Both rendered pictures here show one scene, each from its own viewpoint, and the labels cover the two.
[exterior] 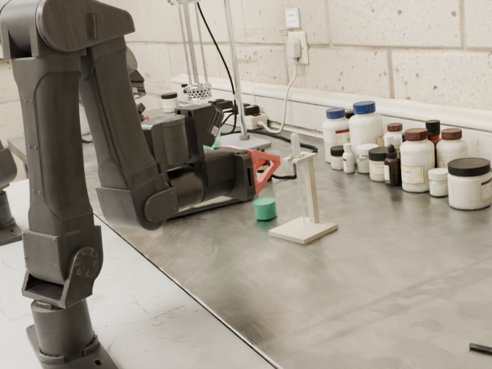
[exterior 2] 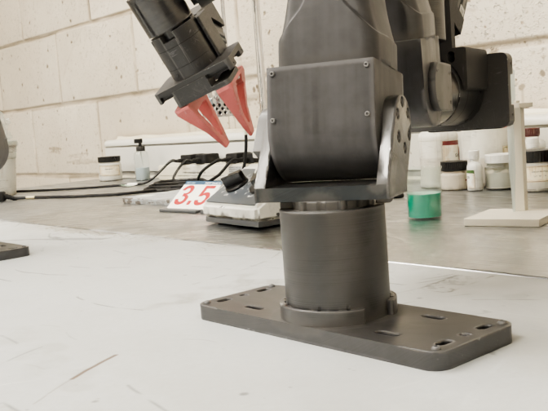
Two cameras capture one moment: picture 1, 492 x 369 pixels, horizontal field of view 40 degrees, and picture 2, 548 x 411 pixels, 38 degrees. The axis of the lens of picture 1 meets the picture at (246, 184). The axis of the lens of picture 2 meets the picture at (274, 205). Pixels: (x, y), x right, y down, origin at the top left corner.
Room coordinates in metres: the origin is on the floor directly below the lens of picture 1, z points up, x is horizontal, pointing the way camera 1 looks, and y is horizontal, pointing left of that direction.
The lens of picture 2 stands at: (0.28, 0.39, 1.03)
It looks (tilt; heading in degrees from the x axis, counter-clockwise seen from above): 6 degrees down; 345
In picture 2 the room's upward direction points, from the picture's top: 4 degrees counter-clockwise
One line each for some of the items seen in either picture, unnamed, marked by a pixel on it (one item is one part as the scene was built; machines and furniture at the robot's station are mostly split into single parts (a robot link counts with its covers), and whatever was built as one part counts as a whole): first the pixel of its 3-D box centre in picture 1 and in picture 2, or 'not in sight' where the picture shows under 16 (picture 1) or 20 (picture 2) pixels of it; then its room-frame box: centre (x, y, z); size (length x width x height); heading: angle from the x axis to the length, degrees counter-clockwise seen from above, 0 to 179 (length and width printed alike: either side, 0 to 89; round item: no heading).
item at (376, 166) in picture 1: (383, 163); (535, 170); (1.27, -0.27, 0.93); 0.05 x 0.05 x 0.06
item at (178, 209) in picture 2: not in sight; (192, 196); (1.49, 0.19, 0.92); 0.09 x 0.06 x 0.04; 28
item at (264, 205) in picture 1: (263, 200); (423, 192); (1.13, -0.03, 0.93); 0.04 x 0.04 x 0.06
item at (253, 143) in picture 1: (203, 150); (219, 191); (1.71, 0.10, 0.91); 0.30 x 0.20 x 0.01; 116
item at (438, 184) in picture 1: (439, 182); not in sight; (1.13, -0.34, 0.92); 0.04 x 0.04 x 0.04
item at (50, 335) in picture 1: (64, 326); (335, 262); (0.73, 0.23, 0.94); 0.20 x 0.07 x 0.08; 26
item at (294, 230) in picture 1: (299, 194); (510, 161); (1.04, -0.08, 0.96); 0.08 x 0.08 x 0.13; 39
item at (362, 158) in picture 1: (367, 158); (500, 171); (1.34, -0.25, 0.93); 0.05 x 0.05 x 0.05
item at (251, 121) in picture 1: (229, 114); (214, 170); (2.10, 0.02, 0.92); 0.40 x 0.06 x 0.04; 26
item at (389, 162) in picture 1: (392, 164); not in sight; (1.23, -0.28, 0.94); 0.03 x 0.03 x 0.08
